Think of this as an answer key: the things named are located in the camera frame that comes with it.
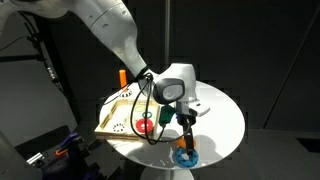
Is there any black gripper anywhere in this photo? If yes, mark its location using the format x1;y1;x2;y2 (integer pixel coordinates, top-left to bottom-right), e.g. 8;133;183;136
175;112;198;156

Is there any orange ring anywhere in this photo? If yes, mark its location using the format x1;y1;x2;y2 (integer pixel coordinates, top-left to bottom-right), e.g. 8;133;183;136
175;136;198;150

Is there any wooden tray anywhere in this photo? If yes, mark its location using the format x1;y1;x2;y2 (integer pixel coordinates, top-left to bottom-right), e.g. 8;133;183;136
94;98;160;141

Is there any white wrist mounted box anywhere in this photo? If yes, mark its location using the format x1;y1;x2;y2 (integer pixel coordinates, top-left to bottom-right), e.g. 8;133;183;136
189;102;212;117

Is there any black and white striped base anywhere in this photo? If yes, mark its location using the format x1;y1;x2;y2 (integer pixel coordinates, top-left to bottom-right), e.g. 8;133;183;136
118;88;133;99

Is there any orange peg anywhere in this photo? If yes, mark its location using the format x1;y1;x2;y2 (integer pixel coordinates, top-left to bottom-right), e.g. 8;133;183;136
119;69;128;89

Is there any grey vertical pole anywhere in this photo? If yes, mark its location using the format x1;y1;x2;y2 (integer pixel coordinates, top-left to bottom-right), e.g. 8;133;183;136
163;0;172;66

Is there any purple clamp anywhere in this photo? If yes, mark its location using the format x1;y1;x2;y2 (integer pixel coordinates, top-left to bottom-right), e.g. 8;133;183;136
58;132;89;158

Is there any orange clip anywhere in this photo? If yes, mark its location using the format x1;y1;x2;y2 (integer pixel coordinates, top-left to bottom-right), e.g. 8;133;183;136
54;146;70;158

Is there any silver metal block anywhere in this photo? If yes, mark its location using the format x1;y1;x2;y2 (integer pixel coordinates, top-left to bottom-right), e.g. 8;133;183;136
26;152;45;166

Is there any blue ring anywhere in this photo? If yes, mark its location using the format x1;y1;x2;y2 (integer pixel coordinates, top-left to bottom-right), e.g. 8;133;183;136
173;147;200;168

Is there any green wrist mount bracket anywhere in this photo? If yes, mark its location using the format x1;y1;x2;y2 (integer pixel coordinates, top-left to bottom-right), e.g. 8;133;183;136
158;104;176;127

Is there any white table pedestal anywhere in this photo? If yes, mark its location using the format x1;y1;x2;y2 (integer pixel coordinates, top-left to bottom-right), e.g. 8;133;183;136
139;166;195;180

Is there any red ring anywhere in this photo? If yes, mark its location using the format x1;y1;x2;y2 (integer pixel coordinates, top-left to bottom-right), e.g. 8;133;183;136
135;118;155;134

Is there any small black and white ring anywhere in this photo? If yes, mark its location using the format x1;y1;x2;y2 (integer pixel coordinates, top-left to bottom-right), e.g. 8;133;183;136
112;123;126;133

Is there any black camera stand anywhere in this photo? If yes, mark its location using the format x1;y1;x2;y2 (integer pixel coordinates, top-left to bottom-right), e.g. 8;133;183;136
19;13;68;94

